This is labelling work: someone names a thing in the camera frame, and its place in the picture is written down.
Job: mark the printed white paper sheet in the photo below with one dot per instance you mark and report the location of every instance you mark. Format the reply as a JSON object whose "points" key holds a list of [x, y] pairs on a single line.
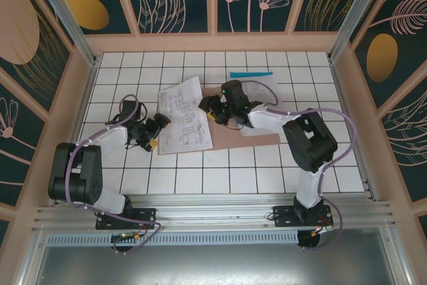
{"points": [[185, 118]]}

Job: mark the brown paper folder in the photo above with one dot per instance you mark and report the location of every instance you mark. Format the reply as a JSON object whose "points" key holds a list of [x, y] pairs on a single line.
{"points": [[227, 138]]}

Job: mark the small green circuit board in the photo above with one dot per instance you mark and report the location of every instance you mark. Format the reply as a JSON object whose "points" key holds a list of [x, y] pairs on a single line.
{"points": [[125, 235]]}

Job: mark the grey metal panel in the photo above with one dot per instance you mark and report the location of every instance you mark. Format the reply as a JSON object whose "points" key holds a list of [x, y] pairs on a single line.
{"points": [[213, 265]]}

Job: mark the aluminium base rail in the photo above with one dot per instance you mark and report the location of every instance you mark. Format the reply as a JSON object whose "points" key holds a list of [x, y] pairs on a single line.
{"points": [[217, 211]]}

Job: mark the aluminium frame post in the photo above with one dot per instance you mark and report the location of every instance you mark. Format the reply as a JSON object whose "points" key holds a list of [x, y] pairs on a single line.
{"points": [[63, 11], [358, 8]]}

